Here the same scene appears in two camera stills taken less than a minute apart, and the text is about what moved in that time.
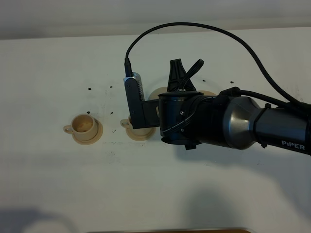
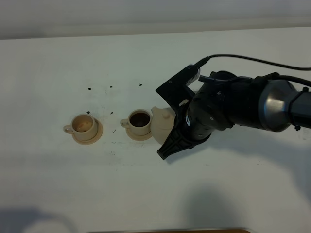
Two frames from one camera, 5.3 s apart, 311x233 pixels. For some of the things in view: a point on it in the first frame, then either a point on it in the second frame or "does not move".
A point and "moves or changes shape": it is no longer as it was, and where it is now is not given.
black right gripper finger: [176, 73] to [175, 143]
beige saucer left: [99, 134] does not move
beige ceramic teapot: [154, 94] moves or changes shape
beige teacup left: [84, 126] does not move
